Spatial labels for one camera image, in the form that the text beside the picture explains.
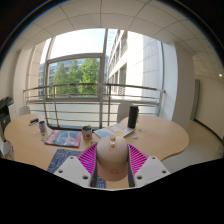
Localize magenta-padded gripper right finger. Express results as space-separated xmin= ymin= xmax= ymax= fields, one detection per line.
xmin=126 ymin=143 xmax=172 ymax=189

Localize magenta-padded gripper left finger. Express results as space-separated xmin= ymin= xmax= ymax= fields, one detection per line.
xmin=53 ymin=143 xmax=100 ymax=189

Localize beige computer mouse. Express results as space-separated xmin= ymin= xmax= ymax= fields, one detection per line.
xmin=95 ymin=134 xmax=130 ymax=183

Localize dark blue patterned mouse pad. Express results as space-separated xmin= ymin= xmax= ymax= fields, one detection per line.
xmin=46 ymin=147 xmax=107 ymax=190

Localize red magazine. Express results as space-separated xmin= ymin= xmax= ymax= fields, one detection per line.
xmin=43 ymin=129 xmax=83 ymax=149

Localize printed mug with plant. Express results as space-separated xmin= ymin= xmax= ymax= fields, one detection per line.
xmin=81 ymin=124 xmax=94 ymax=141

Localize light illustrated book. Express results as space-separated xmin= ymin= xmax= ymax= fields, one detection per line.
xmin=92 ymin=122 xmax=135 ymax=140

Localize patterned drinking cup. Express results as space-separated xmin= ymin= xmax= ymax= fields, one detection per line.
xmin=37 ymin=119 xmax=48 ymax=135

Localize white plastic chair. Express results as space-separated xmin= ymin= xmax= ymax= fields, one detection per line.
xmin=17 ymin=105 xmax=32 ymax=117
xmin=116 ymin=101 xmax=135 ymax=124
xmin=0 ymin=137 xmax=15 ymax=158

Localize grey door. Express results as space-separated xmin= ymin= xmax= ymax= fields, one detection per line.
xmin=189 ymin=78 xmax=201 ymax=121

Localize metal balcony railing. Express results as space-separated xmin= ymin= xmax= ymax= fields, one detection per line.
xmin=22 ymin=82 xmax=167 ymax=130

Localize black printer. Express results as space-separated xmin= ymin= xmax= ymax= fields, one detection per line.
xmin=0 ymin=96 xmax=15 ymax=135

